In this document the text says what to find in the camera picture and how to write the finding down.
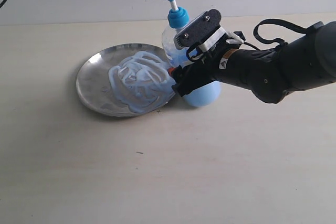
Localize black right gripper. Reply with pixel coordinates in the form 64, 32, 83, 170
167, 40, 259, 97

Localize pale blue soap swirls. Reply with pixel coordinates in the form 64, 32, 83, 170
108, 51, 175, 114

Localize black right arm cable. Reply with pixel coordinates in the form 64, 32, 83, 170
253, 18, 310, 50

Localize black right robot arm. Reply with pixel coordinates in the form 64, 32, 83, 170
169, 19, 335, 104

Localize blue pump soap bottle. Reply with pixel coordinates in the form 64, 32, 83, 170
161, 0, 221, 107

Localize round stainless steel plate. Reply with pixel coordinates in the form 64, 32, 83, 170
76, 43, 175, 118

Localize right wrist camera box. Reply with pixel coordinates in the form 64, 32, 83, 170
174, 9, 226, 52

